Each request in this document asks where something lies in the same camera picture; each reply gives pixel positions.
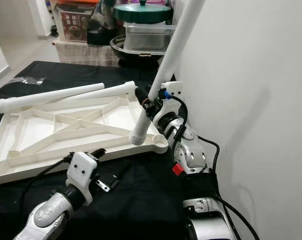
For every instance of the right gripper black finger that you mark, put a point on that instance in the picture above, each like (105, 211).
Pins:
(149, 110)
(142, 93)

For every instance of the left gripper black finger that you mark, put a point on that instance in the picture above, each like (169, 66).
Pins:
(97, 152)

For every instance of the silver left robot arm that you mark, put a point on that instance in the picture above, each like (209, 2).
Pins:
(48, 217)

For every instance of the black wok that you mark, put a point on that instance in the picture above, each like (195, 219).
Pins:
(138, 59)

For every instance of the white plastic table top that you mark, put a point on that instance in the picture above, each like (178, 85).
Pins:
(51, 132)

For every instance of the clear plastic container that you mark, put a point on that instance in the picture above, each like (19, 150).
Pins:
(148, 37)

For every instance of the brown cloth covered bench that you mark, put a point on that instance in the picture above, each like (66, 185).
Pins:
(86, 54)

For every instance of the black bag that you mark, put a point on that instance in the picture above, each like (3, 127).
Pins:
(103, 25)

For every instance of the green pot lid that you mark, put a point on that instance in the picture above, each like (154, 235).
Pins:
(143, 14)

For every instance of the orange lid storage box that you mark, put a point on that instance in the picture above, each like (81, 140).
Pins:
(73, 25)

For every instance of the clear plastic wrapper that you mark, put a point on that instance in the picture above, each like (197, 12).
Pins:
(31, 80)

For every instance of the small black floor object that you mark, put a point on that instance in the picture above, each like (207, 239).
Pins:
(54, 30)

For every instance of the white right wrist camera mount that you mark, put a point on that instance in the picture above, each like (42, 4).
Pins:
(174, 87)

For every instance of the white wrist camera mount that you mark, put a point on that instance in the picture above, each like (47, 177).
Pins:
(83, 170)
(174, 87)

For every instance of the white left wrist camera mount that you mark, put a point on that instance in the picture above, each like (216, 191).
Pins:
(83, 170)

